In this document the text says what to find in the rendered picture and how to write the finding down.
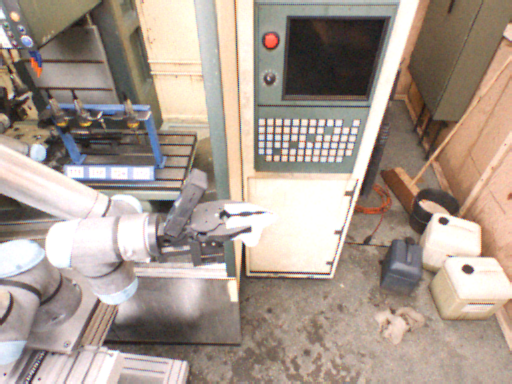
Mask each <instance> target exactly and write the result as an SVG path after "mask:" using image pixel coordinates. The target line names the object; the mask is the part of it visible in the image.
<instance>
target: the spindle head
mask: <svg viewBox="0 0 512 384"><path fill-rule="evenodd" d="M16 3H17V5H18V7H19V9H20V13H21V15H22V16H23V18H24V22H25V24H26V25H27V27H28V31H29V33H30V34H31V36H32V38H33V42H34V43H35V45H36V47H37V50H40V49H41V48H42V47H44V46H46V45H47V43H50V42H51V41H52V40H53V39H54V38H56V37H57V36H58V35H60V33H63V32H64V31H65V30H66V29H68V28H70V26H71V25H73V24H74V23H76V22H77V21H78V20H80V19H81V18H82V17H84V15H87V14H88V12H90V11H91V10H93V9H94V8H95V7H97V6H98V5H100V4H101V3H102V0H16ZM0 8H1V9H2V11H3V14H4V16H5V17H6V18H0V24H1V25H2V22H3V21H7V22H8V23H9V24H10V25H11V29H8V30H6V29H5V28H4V27H3V26H2V29H3V30H4V32H5V34H6V32H7V31H11V32H13V33H14V34H15V38H14V39H11V38H9V37H8V36H7V34H6V37H7V38H8V40H9V42H10V45H11V47H7V48H4V47H3V45H2V44H1V41H0V49H16V50H25V49H24V47H23V43H22V42H21V40H20V38H19V35H18V34H17V32H16V30H15V27H14V25H13V24H12V21H11V18H10V16H9V15H8V13H7V10H6V8H5V7H4V4H3V2H2V0H0ZM14 40H15V41H16V42H18V43H19V46H20V47H19V48H15V47H13V46H12V44H11V42H12V41H14Z"/></svg>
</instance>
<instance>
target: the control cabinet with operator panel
mask: <svg viewBox="0 0 512 384"><path fill-rule="evenodd" d="M418 1H419V0H236V30H237V51H238V73H239V94H240V116H241V142H242V178H243V199H244V202H246V203H250V204H254V205H256V206H259V207H261V208H265V209H267V210H270V211H271V212H276V213H277V215H278V220H276V222H274V223H273V224H271V225H269V226H267V227H265V228H264V229H263V230H262V233H261V235H260V237H259V242H258V244H257V245H256V246H246V275H247V276H254V277H257V278H260V277H263V276H268V277H300V278H315V279H316V280H320V279H321V278H333V276H334V270H335V268H336V265H337V263H338V257H339V255H340V252H341V249H342V247H343V242H344V239H345V236H346V234H347V228H348V226H349V223H350V221H351V217H352V212H353V210H354V207H355V204H356V199H357V196H358V194H359V191H360V189H361V183H362V181H363V178H364V175H365V173H366V168H367V164H368V162H369V159H370V157H371V151H372V149H373V146H374V143H375V141H376V136H377V132H378V130H379V128H380V124H381V119H382V117H383V114H384V111H385V109H386V103H387V100H388V98H389V95H390V92H391V87H392V85H393V81H394V79H395V76H396V74H397V68H398V66H399V63H400V60H401V57H402V52H403V49H404V47H405V44H406V42H407V38H408V33H409V31H410V28H411V25H412V23H413V17H414V14H415V12H416V9H417V6H418Z"/></svg>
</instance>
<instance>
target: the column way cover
mask: <svg viewBox="0 0 512 384"><path fill-rule="evenodd" d="M39 51H40V53H41V56H42V72H41V75H40V77H38V75H37V72H35V66H34V67H33V66H32V61H31V56H30V53H28V51H25V50H20V52H21V54H22V58H21V61H23V62H24V64H25V66H26V67H27V69H28V72H29V74H30V75H31V77H32V79H33V82H34V84H35V85H36V87H37V89H39V90H40V92H41V94H42V95H43V98H44V100H45V102H46V103H47V105H49V103H48V100H47V92H45V90H47V89H48V90H49V93H50V94H52V97H54V99H56V101H57V103H68V104H74V103H73V97H72V95H73V94H72V93H71V90H75V94H76V96H77V97H78V98H79V99H80V100H81V103H82V104H107V105H120V103H119V98H118V96H117V93H116V90H115V85H114V79H113V77H112V74H111V72H110V69H109V67H108V61H107V59H108V58H107V55H106V53H105V50H104V47H103V42H102V39H101V37H100V34H99V32H98V26H97V25H93V27H91V28H88V27H83V25H71V26H70V28H68V29H66V30H65V31H64V32H63V33H60V35H58V36H57V37H56V38H54V39H53V40H52V41H51V42H50V43H47V45H46V46H44V47H42V48H41V49H40V50H39Z"/></svg>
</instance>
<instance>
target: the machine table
mask: <svg viewBox="0 0 512 384"><path fill-rule="evenodd" d="M105 130H106V132H123V134H124V135H125V136H124V137H123V139H124V140H123V139H122V140H120V145H119V146H113V145H112V143H111V141H104V142H103V141H90V145H88V147H82V145H81V143H80V141H77V140H74V138H73V136H74V135H75V134H78V133H89V132H88V130H87V129H80V128H72V131H71V133H70V134H71V136H72V140H73V141H74V143H75V144H77V145H76V146H77V150H78V151H79V154H87V157H86V158H85V159H84V161H83V162H82V164H83V165H127V166H153V165H154V163H155V161H156V160H155V156H154V154H153V148H152V145H151V142H150V138H149V136H147V135H148V131H147V130H139V131H138V137H139V140H140V144H139V142H138V138H137V136H136V133H134V132H131V130H130V129H105ZM85 131H86V132H85ZM156 131H157V138H158V139H160V140H158V141H159V144H160V147H161V151H162V156H167V159H166V160H167V161H166V163H165V165H164V168H163V169H155V171H156V174H157V176H156V178H155V181H154V182H138V181H95V180H74V181H78V182H79V183H81V184H82V185H84V186H87V187H89V188H91V189H92V190H96V191H97V192H99V193H101V194H102V195H106V196H107V197H109V198H111V197H113V196H115V195H127V196H128V195H130V196H132V197H134V198H135V199H162V200H176V198H177V196H178V195H179V194H180V192H181V189H182V186H183V182H184V180H185V178H186V176H187V175H188V173H190V169H191V166H192V164H193V160H194V154H195V152H196V148H197V145H198V135H197V131H181V130H156ZM143 133H147V134H145V135H146V138H147V142H148V144H146V142H145V137H144V138H143V136H144V134H143ZM164 133H165V134H164ZM142 135H143V136H142ZM130 136H131V137H130ZM158 136H159V137H158ZM132 137H133V138H132ZM179 137H180V138H179ZM125 138H126V139H125ZM128 138H129V140H128ZM166 140H167V141H166ZM126 141H127V142H126ZM142 141H143V142H142ZM132 142H133V143H132ZM162 142H163V144H161V143H162ZM102 144H103V145H102ZM150 145H151V146H150ZM80 147H81V148H80ZM86 148H87V149H88V150H87V149H86ZM80 149H82V150H81V151H80ZM173 149H174V150H173ZM175 150H176V151H175ZM56 155H58V154H55V155H53V159H55V160H56V161H55V162H56V163H58V164H60V165H61V166H54V167H53V166H52V167H49V168H51V169H53V170H54V171H56V172H59V173H61V174H63V172H62V169H63V167H62V166H63V165H64V164H70V163H71V162H72V161H73V159H71V158H65V155H64V156H63V157H59V158H57V159H56V157H55V156H56ZM175 156H176V157H175ZM54 157H55V158H54ZM153 157H154V158H153ZM178 157H179V158H178ZM53 159H50V160H51V161H50V160H49V162H44V164H49V163H50V162H51V163H52V161H53ZM69 159H70V160H69ZM150 159H151V160H150ZM176 159H177V160H176ZM94 160H95V161H94ZM173 160H174V161H173ZM90 161H91V162H90ZM140 161H141V162H140ZM168 161H169V162H168ZM53 162H54V161H53ZM67 162H68V163H67ZM174 162H175V163H174ZM94 163H95V164H94ZM173 164H174V165H173ZM60 168H62V169H61V170H60ZM171 170H172V171H171ZM167 173H168V174H167ZM172 180H173V181H172Z"/></svg>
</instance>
